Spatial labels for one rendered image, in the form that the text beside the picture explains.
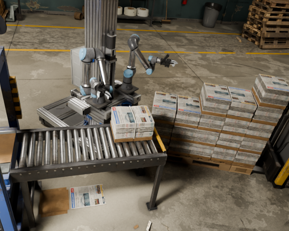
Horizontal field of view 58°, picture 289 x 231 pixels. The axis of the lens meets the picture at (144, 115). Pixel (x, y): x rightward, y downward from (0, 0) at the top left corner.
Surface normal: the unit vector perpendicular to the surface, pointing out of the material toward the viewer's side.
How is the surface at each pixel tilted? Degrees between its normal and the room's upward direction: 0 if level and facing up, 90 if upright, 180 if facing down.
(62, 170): 90
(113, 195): 0
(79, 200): 0
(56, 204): 0
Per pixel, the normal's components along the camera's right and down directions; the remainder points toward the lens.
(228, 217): 0.12, -0.81
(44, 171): 0.27, 0.58
